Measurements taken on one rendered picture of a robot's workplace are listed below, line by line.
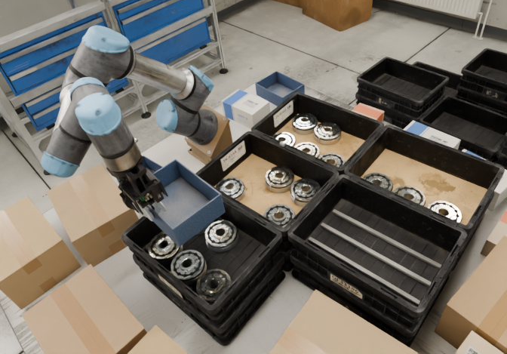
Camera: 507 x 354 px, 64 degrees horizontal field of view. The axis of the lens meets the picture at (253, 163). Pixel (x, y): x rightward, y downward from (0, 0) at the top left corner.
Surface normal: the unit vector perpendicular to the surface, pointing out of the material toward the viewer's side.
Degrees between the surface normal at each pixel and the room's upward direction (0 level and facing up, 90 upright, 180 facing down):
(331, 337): 0
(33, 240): 0
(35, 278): 90
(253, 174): 0
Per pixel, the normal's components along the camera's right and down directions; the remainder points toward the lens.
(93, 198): -0.11, -0.72
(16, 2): 0.69, 0.44
